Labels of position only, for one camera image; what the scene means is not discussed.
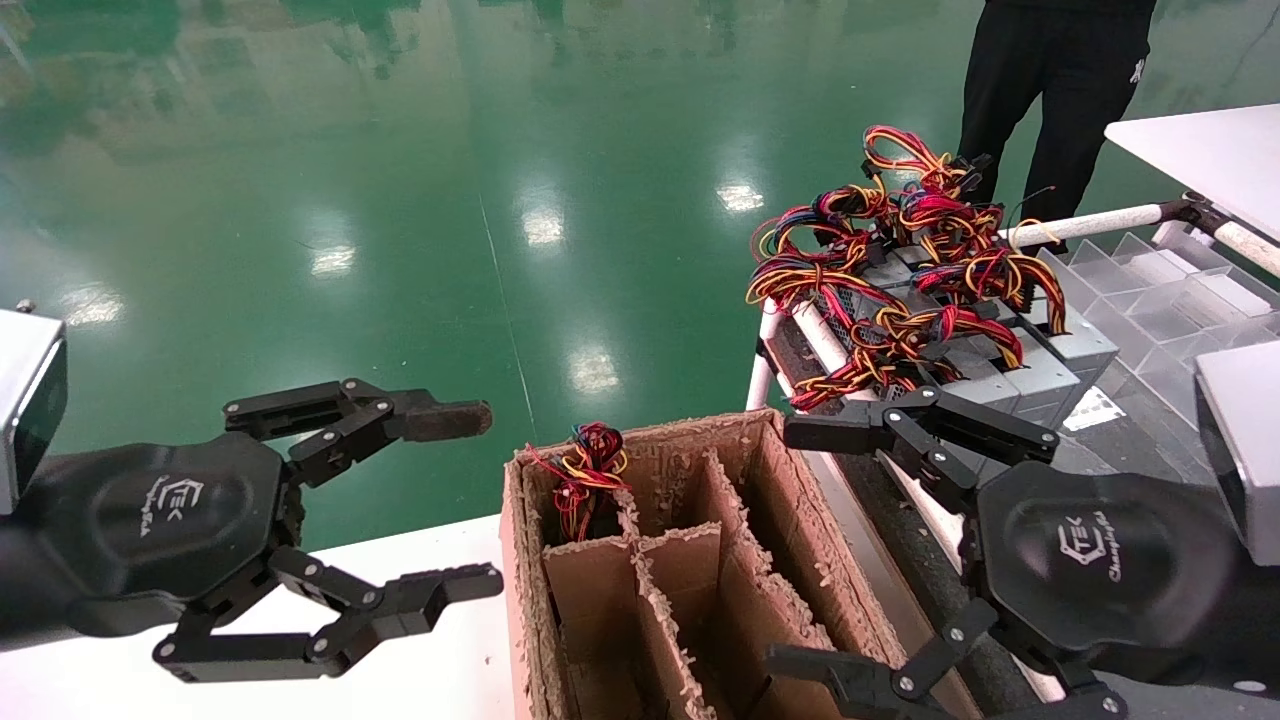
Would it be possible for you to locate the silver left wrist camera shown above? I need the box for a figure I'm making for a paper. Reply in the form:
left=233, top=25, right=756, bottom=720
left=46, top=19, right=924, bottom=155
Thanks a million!
left=0, top=305, right=69, bottom=516

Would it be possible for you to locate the worn brown cardboard box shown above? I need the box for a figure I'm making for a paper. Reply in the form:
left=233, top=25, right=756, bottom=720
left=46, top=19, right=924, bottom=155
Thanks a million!
left=500, top=408, right=916, bottom=720

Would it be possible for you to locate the white table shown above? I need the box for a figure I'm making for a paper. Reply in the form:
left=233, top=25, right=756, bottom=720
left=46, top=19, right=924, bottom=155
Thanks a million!
left=1105, top=105, right=1280, bottom=243

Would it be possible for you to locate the long white cart pipe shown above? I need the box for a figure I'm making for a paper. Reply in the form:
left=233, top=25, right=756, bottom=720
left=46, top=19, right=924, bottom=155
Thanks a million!
left=765, top=300, right=1066, bottom=706

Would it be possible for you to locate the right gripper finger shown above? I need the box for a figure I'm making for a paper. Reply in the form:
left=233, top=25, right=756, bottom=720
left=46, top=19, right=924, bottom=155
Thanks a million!
left=783, top=385, right=1059, bottom=511
left=765, top=600, right=1129, bottom=720

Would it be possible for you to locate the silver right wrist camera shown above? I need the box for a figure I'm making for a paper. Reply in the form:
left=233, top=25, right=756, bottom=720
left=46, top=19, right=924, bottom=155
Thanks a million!
left=1195, top=340, right=1280, bottom=566

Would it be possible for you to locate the black pipe joint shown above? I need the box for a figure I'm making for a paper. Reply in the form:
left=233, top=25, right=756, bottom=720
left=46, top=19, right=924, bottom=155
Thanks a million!
left=1160, top=192, right=1241, bottom=236

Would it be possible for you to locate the cardboard divider insert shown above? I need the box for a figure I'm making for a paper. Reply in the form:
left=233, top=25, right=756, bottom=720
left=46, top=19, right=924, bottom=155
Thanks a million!
left=540, top=450, right=861, bottom=720

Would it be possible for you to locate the white cart leg pipe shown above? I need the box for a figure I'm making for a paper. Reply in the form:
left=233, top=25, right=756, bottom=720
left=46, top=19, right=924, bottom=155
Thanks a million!
left=745, top=310, right=781, bottom=411

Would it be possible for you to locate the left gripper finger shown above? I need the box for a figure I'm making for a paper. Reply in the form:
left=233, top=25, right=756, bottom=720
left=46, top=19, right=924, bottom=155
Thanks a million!
left=222, top=378, right=494, bottom=489
left=152, top=546, right=504, bottom=684

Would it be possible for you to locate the dark grey cart deck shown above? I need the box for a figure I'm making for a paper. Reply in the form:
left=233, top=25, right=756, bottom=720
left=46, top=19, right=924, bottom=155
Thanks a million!
left=770, top=315, right=1201, bottom=720

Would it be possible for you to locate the white cart rail pipe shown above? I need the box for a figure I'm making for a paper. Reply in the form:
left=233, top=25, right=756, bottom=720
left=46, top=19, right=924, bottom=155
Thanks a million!
left=1212, top=220, right=1280, bottom=279
left=1000, top=203, right=1166, bottom=249

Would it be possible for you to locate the clear acrylic divider tray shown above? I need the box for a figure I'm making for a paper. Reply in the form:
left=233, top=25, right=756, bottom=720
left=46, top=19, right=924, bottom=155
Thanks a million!
left=1035, top=230, right=1280, bottom=441

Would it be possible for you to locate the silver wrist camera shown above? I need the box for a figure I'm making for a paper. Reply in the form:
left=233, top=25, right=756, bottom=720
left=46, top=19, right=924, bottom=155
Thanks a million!
left=1195, top=340, right=1280, bottom=566
left=0, top=305, right=69, bottom=516

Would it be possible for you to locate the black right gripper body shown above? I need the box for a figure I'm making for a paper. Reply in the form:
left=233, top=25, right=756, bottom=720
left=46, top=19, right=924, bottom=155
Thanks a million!
left=975, top=462, right=1280, bottom=693

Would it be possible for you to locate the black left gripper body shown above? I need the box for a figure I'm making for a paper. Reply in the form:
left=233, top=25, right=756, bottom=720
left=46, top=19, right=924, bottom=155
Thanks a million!
left=0, top=433, right=303, bottom=651

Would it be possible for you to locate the bystander in black clothes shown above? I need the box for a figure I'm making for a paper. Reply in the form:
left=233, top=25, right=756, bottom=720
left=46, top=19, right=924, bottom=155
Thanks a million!
left=955, top=0, right=1159, bottom=256

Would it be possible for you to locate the power supply with wire bundle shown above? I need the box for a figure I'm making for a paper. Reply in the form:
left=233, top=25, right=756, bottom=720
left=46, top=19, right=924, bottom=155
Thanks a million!
left=525, top=420, right=631, bottom=546

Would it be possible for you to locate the grey metal power supply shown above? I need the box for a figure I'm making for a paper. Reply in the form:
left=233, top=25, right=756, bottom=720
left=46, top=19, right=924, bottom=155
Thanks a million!
left=1040, top=300, right=1119, bottom=401
left=815, top=240, right=961, bottom=331
left=1000, top=350, right=1083, bottom=426

